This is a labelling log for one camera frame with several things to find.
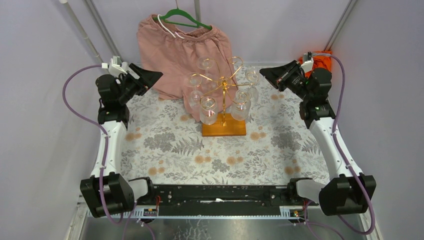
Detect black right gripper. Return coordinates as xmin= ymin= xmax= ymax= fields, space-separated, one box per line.
xmin=259 ymin=61 xmax=312 ymax=102

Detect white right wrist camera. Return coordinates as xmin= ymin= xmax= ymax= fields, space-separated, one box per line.
xmin=300 ymin=51 xmax=314 ymax=73

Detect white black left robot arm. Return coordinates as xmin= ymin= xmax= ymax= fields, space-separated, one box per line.
xmin=80 ymin=63 xmax=163 ymax=218

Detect green clothes hanger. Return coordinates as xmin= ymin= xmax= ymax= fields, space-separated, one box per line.
xmin=156 ymin=8 xmax=213 ymax=30

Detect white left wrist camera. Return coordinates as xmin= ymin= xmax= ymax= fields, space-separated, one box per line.
xmin=101 ymin=55 xmax=129 ymax=77

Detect pink shorts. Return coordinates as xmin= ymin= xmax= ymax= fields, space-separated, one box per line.
xmin=136 ymin=14 xmax=236 ymax=122

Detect gold wire glass rack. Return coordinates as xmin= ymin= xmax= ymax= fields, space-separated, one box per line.
xmin=198 ymin=56 xmax=244 ymax=115

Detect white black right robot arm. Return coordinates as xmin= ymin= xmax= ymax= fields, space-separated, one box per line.
xmin=259 ymin=60 xmax=377 ymax=216

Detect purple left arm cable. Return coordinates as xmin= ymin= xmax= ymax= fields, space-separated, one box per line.
xmin=62 ymin=63 xmax=125 ymax=224

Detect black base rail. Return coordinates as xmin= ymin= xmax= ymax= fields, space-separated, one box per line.
xmin=137 ymin=184 xmax=309 ymax=219

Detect orange wooden rack base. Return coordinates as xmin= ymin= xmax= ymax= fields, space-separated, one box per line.
xmin=201 ymin=113 xmax=247 ymax=137

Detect orange cloth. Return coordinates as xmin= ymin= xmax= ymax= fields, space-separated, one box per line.
xmin=312 ymin=51 xmax=333 ymax=71

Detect floral table mat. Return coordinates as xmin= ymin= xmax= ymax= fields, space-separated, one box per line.
xmin=120 ymin=80 xmax=329 ymax=185

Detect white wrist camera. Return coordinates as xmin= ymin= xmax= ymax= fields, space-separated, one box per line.
xmin=300 ymin=51 xmax=314 ymax=73
xmin=101 ymin=55 xmax=129 ymax=77

